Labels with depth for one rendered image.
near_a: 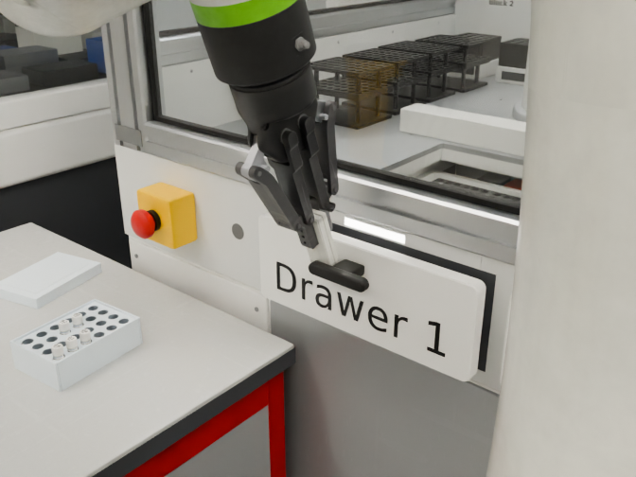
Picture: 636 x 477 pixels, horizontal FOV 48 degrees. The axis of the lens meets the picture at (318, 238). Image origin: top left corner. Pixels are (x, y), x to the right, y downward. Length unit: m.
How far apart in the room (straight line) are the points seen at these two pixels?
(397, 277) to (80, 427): 0.37
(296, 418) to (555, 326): 0.80
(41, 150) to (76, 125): 0.09
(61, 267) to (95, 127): 0.44
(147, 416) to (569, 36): 0.67
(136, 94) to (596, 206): 0.87
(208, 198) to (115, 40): 0.25
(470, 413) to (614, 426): 0.59
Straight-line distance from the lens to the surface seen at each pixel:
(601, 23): 0.20
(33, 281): 1.09
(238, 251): 0.94
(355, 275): 0.73
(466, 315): 0.71
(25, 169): 1.42
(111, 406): 0.83
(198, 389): 0.84
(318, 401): 0.96
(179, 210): 0.96
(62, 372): 0.86
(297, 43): 0.60
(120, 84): 1.05
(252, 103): 0.63
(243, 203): 0.91
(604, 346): 0.21
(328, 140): 0.71
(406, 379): 0.84
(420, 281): 0.72
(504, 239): 0.70
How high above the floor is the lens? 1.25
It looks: 24 degrees down
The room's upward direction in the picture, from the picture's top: straight up
